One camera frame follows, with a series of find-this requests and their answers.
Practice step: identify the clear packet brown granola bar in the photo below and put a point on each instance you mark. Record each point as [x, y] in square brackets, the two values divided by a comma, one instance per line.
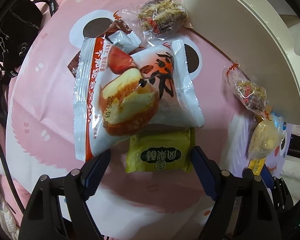
[160, 17]

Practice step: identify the black shoulder bag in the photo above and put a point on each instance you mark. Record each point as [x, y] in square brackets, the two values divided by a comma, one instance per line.
[12, 30]

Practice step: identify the white plastic storage bin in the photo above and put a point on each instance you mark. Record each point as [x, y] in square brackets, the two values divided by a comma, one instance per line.
[240, 30]

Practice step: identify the brown chocolate snack packet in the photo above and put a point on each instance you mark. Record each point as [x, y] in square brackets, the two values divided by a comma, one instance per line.
[73, 65]

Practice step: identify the small clear nut candy packet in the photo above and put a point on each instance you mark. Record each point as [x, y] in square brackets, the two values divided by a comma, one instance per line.
[251, 95]

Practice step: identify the green pastry packet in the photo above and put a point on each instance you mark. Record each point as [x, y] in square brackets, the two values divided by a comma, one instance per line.
[160, 155]

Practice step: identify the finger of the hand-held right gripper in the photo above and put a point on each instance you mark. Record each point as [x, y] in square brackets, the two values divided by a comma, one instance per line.
[268, 178]

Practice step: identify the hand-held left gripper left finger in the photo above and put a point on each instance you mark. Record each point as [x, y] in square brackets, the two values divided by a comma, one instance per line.
[95, 175]

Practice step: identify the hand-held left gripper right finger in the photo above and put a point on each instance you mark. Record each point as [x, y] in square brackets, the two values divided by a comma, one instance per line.
[202, 170]

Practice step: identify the clear packet pale yellow chips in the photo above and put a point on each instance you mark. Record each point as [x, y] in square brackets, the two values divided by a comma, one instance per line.
[262, 137]

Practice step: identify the orange and white snack packet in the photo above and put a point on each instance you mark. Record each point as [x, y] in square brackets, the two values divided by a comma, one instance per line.
[256, 166]

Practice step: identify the red striped bread packet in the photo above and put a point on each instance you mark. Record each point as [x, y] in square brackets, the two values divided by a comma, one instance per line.
[90, 130]

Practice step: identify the cartoon printed blanket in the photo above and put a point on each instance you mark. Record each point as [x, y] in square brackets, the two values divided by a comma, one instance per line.
[2, 205]

